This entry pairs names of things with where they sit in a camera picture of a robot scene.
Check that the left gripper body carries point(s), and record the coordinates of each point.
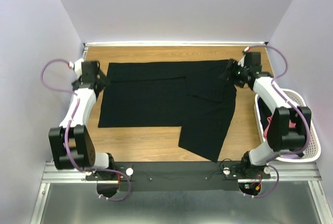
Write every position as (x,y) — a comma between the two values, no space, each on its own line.
(103,79)

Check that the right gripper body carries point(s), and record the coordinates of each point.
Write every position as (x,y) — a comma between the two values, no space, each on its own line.
(238,73)

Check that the black t shirt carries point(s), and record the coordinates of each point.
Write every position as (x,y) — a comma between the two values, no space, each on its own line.
(192,95)

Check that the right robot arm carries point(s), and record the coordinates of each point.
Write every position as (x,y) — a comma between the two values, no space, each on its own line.
(289,129)

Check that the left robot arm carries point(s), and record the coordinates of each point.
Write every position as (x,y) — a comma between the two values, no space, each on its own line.
(70,142)

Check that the pink shirt in basket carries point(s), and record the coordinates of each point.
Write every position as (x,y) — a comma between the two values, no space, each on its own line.
(267,122)

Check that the lavender garment in basket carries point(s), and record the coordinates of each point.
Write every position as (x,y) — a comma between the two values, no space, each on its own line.
(291,156)

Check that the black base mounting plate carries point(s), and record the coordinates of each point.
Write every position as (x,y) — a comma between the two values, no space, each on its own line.
(159,176)

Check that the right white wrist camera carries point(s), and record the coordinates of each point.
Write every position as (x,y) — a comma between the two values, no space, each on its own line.
(246,59)

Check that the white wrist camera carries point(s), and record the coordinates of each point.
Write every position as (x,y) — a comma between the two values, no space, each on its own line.
(246,59)
(76,66)

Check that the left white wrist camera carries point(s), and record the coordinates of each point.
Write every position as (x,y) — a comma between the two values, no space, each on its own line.
(76,66)

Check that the aluminium back table rail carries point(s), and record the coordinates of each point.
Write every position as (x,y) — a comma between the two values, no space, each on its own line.
(170,43)

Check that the aluminium front frame rail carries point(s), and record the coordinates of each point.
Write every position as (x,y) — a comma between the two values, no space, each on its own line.
(181,192)

